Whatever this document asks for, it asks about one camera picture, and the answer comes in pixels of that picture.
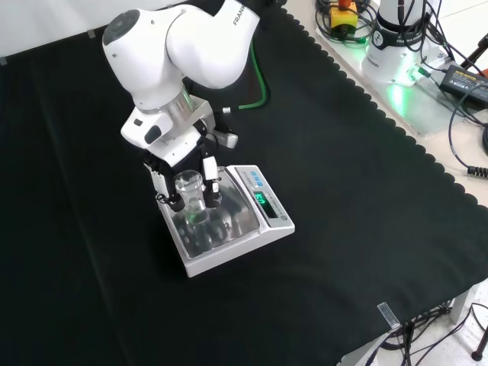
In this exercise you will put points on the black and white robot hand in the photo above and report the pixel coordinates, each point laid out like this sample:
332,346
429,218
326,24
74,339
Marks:
179,150

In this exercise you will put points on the clear glass beaker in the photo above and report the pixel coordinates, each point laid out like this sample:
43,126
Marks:
190,198

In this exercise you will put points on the white electronic balance steel pan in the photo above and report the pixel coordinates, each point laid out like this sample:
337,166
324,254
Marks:
228,232

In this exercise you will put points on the black bench cloth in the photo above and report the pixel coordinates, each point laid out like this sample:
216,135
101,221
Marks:
343,190

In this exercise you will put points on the yellow stop button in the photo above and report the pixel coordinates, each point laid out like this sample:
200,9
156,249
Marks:
343,15

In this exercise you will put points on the pale board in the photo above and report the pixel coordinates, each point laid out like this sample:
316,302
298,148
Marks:
419,110

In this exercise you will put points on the clear plastic cloth clip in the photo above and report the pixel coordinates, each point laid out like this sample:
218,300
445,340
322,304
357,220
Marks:
388,315

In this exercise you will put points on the black power adapter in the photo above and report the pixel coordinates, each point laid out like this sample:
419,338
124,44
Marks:
463,82

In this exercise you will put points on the black tripod leg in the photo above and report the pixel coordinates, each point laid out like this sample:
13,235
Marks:
474,53

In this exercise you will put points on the white table leg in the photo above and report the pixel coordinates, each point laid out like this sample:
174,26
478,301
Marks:
463,307

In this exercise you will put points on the black stand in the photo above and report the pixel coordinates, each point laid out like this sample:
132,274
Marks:
479,343

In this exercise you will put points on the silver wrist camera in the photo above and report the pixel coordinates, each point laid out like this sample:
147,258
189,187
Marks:
228,140

